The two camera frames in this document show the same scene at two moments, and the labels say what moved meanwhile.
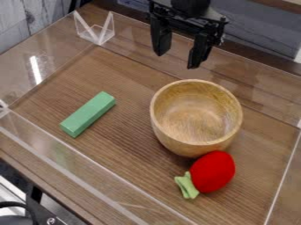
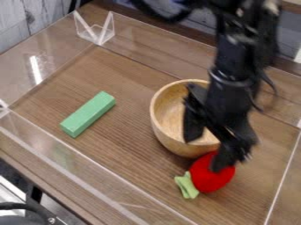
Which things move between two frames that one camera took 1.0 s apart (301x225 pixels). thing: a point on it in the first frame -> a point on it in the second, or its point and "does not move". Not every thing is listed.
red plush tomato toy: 209,175 does not move
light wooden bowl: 196,116 does not move
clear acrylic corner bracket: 98,33 does not move
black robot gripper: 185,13 -> 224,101
